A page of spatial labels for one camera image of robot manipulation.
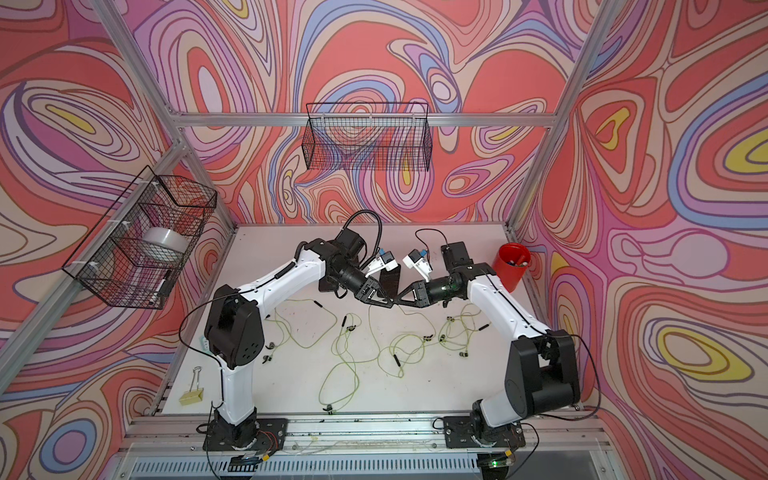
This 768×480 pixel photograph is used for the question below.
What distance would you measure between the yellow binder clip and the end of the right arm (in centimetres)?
58

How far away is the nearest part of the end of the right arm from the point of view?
70 centimetres

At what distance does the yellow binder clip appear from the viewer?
0.80 m
